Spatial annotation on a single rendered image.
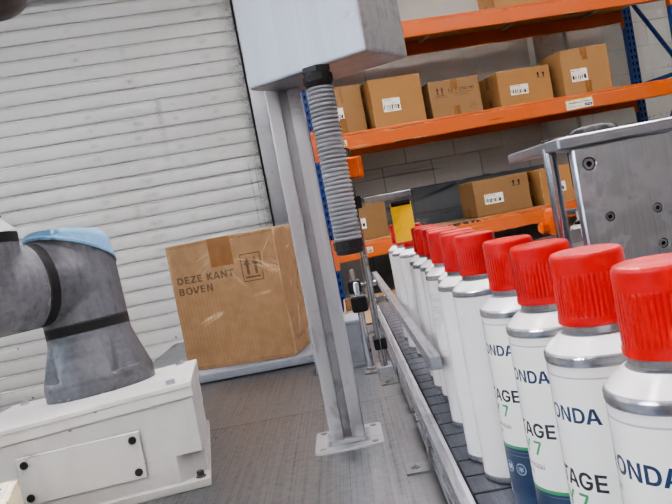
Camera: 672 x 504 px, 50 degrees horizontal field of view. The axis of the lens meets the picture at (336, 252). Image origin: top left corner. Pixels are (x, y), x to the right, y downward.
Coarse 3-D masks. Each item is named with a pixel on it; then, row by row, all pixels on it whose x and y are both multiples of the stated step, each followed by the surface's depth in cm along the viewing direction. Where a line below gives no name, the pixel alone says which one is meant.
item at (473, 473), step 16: (384, 304) 178; (400, 336) 132; (416, 352) 116; (416, 368) 105; (432, 384) 94; (432, 400) 87; (448, 400) 85; (448, 416) 79; (448, 432) 74; (464, 448) 69; (464, 464) 65; (480, 464) 64; (480, 480) 60; (480, 496) 57; (496, 496) 57; (512, 496) 56
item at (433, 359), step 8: (376, 272) 177; (384, 288) 140; (392, 296) 126; (392, 304) 119; (400, 304) 114; (400, 312) 106; (400, 320) 106; (408, 320) 98; (408, 328) 93; (416, 328) 90; (416, 336) 85; (424, 336) 84; (416, 344) 85; (424, 344) 80; (424, 352) 77; (432, 352) 75; (432, 360) 73; (440, 360) 73; (432, 368) 73; (440, 368) 73
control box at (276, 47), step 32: (256, 0) 83; (288, 0) 81; (320, 0) 78; (352, 0) 76; (384, 0) 81; (256, 32) 84; (288, 32) 81; (320, 32) 79; (352, 32) 77; (384, 32) 80; (256, 64) 85; (288, 64) 82; (352, 64) 82
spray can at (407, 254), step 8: (416, 224) 110; (408, 248) 110; (400, 256) 111; (408, 256) 109; (408, 264) 110; (408, 272) 110; (408, 280) 110; (408, 288) 111; (408, 296) 111; (408, 304) 112; (416, 304) 110; (416, 312) 110; (416, 320) 110
